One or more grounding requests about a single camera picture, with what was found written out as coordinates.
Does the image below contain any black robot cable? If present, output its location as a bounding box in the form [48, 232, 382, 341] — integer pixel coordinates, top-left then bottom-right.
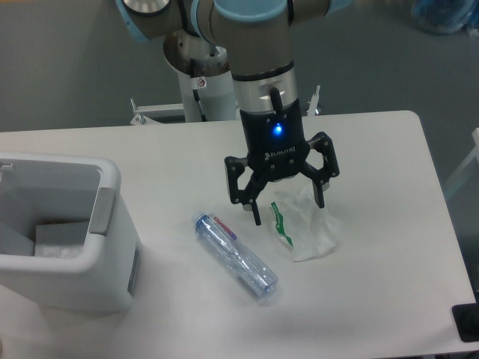
[189, 58, 209, 123]

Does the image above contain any white frame at right edge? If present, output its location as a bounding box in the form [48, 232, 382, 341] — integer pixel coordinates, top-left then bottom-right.
[443, 128, 478, 200]

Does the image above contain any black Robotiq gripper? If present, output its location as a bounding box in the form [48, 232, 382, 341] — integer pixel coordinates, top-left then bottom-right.
[224, 86, 341, 227]

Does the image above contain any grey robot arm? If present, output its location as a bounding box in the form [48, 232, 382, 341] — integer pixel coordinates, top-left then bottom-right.
[117, 1, 347, 214]

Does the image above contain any white trash can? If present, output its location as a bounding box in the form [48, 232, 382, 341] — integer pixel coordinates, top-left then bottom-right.
[1, 152, 142, 312]

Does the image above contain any black device at table edge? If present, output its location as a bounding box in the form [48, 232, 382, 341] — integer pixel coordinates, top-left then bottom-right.
[452, 303, 478, 343]

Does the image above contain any clear plastic water bottle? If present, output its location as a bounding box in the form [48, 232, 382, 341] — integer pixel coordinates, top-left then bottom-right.
[192, 212, 278, 301]

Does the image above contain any clear plastic wrapper green stripe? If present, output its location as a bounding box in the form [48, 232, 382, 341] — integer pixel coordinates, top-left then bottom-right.
[269, 186, 339, 263]

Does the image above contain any blue plastic bag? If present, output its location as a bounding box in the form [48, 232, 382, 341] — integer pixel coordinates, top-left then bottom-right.
[411, 1, 478, 37]

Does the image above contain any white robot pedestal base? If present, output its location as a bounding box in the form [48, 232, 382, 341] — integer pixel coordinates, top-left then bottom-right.
[129, 28, 322, 126]

